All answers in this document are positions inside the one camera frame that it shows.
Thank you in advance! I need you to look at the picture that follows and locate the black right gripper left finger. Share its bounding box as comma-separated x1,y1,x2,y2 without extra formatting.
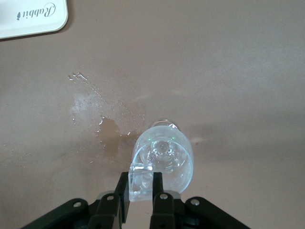
21,171,131,229

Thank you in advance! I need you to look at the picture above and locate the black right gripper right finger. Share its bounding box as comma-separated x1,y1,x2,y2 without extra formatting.
149,171,251,229

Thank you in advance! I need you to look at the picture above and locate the clear ice cube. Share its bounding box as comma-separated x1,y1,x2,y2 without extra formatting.
128,162,154,202

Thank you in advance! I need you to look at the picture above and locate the clear stemmed wine glass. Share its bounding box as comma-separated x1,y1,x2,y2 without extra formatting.
132,118,194,194

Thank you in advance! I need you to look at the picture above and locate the cream rabbit print tray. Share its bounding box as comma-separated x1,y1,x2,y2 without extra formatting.
0,0,69,40

